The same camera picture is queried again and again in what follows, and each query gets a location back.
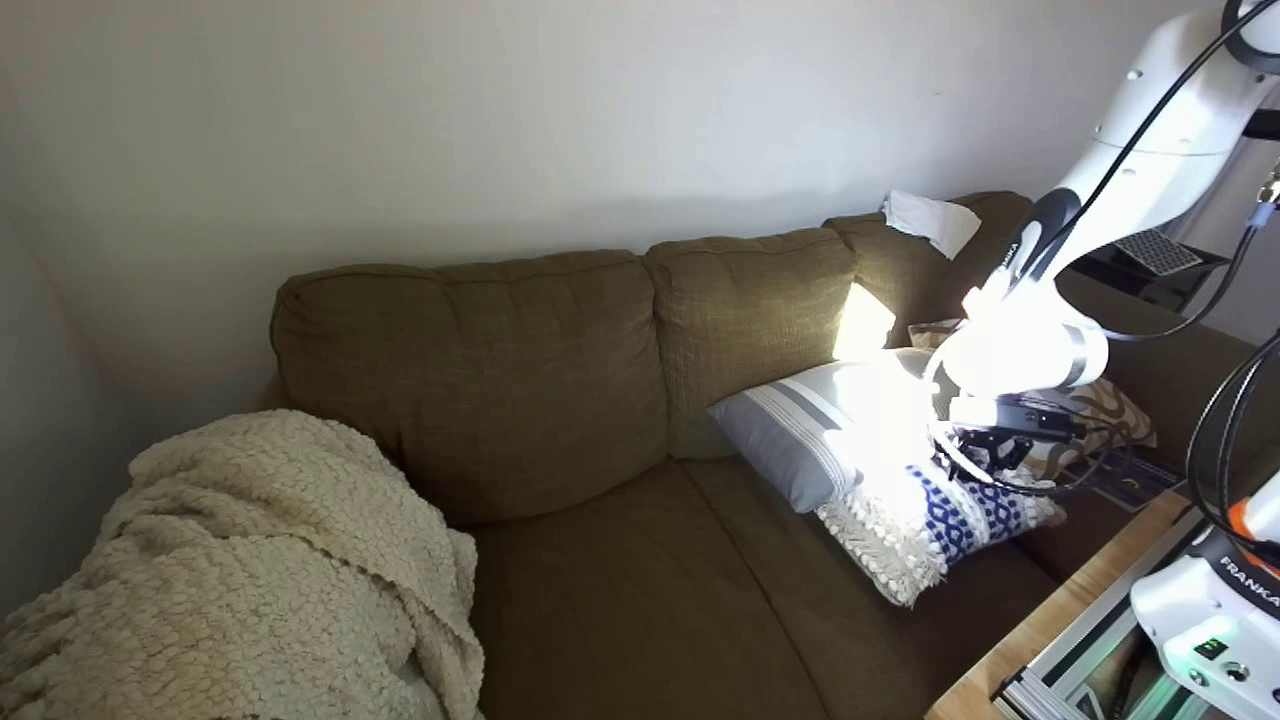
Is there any white robot base unit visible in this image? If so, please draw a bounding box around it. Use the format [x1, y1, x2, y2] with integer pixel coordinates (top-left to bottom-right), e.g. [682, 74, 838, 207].
[1129, 474, 1280, 720]

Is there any brown fabric sofa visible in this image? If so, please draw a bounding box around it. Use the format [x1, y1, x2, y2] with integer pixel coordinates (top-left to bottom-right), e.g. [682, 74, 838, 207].
[263, 188, 1280, 720]

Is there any cream knitted blanket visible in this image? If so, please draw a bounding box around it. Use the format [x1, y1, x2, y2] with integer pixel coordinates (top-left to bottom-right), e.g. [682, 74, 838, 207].
[0, 405, 487, 720]

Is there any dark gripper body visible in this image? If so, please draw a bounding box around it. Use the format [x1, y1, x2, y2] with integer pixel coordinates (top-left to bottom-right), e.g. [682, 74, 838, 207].
[981, 393, 1097, 464]

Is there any blue white fringed pillow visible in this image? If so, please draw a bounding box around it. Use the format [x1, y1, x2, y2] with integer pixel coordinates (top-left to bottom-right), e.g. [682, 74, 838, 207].
[811, 454, 1071, 611]

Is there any grey striped pillow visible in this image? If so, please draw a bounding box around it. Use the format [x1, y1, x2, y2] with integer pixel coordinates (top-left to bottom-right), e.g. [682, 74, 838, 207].
[710, 347, 965, 521]

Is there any black side table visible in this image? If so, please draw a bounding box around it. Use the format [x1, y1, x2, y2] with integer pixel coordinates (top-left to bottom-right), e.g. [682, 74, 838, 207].
[1071, 238, 1214, 318]

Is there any metal frame rail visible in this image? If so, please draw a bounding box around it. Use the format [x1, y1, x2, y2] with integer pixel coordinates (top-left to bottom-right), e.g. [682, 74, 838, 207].
[998, 577, 1203, 720]

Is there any black cable bundle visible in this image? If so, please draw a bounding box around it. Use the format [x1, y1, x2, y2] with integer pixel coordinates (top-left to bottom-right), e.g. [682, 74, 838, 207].
[1179, 326, 1280, 544]

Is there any light wooden table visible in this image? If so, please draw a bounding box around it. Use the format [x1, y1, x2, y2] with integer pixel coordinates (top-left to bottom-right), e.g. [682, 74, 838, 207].
[926, 483, 1214, 720]

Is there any brown wave patterned pillow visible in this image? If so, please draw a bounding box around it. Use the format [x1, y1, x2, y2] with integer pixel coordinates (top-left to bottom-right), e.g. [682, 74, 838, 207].
[1034, 375, 1160, 487]

